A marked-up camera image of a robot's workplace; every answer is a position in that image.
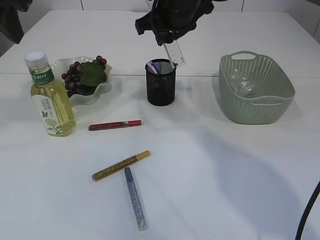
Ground green tea bottle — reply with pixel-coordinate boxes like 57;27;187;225
24;51;76;137

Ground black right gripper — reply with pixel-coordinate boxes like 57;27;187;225
135;0;214;46

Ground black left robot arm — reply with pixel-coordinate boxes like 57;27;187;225
0;0;33;44

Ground light green wavy plate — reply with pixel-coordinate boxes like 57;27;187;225
50;56;112;106

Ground red marker pen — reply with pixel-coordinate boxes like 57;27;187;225
88;120;142;132

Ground pink scissors with sheath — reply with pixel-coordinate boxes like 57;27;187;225
146;61;158;75

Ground light green woven basket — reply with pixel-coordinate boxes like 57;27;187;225
218;51;296;125

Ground black mesh pen holder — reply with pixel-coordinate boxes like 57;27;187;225
145;58;177;107

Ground clear plastic sheet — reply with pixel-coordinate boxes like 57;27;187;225
228;69;255;98

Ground gold marker pen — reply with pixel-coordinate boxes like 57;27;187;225
91;150;151;182

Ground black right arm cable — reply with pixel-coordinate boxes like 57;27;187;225
294;179;320;240

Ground blue scissors with sheath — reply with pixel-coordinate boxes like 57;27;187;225
149;61;161;75

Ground clear plastic ruler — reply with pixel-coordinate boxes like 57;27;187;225
163;40;186;68

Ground silver glitter pen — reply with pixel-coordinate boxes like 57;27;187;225
124;167;148;231

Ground dark red grape bunch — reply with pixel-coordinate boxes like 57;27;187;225
61;55;107;98

